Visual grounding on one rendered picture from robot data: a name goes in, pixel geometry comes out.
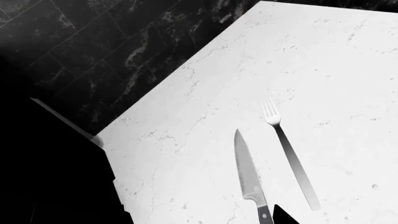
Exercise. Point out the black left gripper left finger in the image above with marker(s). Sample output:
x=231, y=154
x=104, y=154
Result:
x=112, y=205

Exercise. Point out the silver metal fork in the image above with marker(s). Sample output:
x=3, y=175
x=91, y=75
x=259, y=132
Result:
x=290, y=155

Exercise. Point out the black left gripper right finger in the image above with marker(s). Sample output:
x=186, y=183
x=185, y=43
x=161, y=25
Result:
x=281, y=217

